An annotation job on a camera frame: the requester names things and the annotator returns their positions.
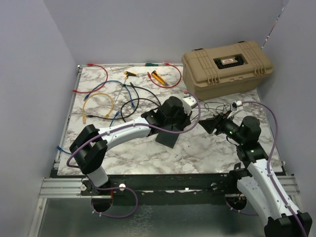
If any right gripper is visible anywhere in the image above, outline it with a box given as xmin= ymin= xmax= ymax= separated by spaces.
xmin=199 ymin=110 xmax=246 ymax=144

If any black network switch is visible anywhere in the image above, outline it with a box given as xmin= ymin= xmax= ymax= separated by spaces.
xmin=155 ymin=131 xmax=179 ymax=149

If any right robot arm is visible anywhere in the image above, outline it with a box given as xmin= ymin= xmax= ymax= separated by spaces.
xmin=199 ymin=114 xmax=313 ymax=237

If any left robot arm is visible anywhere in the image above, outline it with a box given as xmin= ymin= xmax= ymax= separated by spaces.
xmin=70 ymin=96 xmax=192 ymax=195

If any yellow black utility knife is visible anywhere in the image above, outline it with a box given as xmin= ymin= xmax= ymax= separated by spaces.
xmin=151 ymin=70 xmax=168 ymax=86

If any tan plastic toolbox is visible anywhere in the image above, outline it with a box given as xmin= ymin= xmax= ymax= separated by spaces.
xmin=182 ymin=41 xmax=274 ymax=100

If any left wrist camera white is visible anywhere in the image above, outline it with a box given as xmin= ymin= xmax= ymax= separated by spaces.
xmin=181 ymin=95 xmax=198 ymax=114

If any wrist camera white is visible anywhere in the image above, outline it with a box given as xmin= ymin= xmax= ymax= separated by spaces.
xmin=181 ymin=95 xmax=198 ymax=114
xmin=227 ymin=100 xmax=243 ymax=119

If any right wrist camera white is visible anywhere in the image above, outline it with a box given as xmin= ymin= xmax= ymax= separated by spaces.
xmin=227 ymin=100 xmax=243 ymax=119

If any blue ethernet cable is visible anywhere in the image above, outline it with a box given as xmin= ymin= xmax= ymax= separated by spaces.
xmin=83 ymin=80 xmax=136 ymax=129

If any black braided ethernet cable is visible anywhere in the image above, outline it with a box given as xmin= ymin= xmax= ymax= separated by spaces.
xmin=120 ymin=82 xmax=169 ymax=124

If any red ethernet cable right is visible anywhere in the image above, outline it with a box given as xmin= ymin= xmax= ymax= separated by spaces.
xmin=147 ymin=61 xmax=183 ymax=88

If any red ethernet cable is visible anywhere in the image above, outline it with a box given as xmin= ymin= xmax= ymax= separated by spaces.
xmin=72 ymin=63 xmax=109 ymax=93
xmin=147 ymin=61 xmax=183 ymax=88

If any green handled screwdriver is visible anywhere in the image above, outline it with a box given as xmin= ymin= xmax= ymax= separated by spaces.
xmin=130 ymin=63 xmax=165 ymax=67

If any yellow black T-handle wrench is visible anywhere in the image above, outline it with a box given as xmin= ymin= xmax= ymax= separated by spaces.
xmin=115 ymin=71 xmax=137 ymax=103

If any yellow ethernet cable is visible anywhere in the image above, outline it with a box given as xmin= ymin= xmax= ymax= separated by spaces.
xmin=82 ymin=92 xmax=115 ymax=124

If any black mounting rail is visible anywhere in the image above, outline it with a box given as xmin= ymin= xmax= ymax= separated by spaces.
xmin=49 ymin=172 xmax=287 ymax=205

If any thin black cable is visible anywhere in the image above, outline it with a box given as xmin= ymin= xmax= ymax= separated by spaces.
xmin=87 ymin=114 xmax=124 ymax=120

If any red ethernet cable left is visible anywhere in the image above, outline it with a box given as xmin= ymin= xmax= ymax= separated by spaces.
xmin=72 ymin=63 xmax=109 ymax=93

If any blue cable at edge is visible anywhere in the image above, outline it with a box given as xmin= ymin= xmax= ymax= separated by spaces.
xmin=56 ymin=145 xmax=72 ymax=155

